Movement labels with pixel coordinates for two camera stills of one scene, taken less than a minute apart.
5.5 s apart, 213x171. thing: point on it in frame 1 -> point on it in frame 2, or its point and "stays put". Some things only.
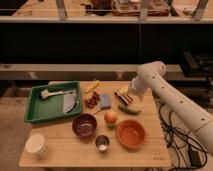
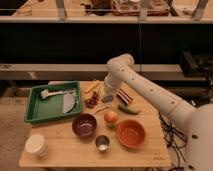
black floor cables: x=190 y=151 stays put
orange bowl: x=130 y=133 stays put
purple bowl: x=84 y=126 stays put
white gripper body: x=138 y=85 -> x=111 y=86
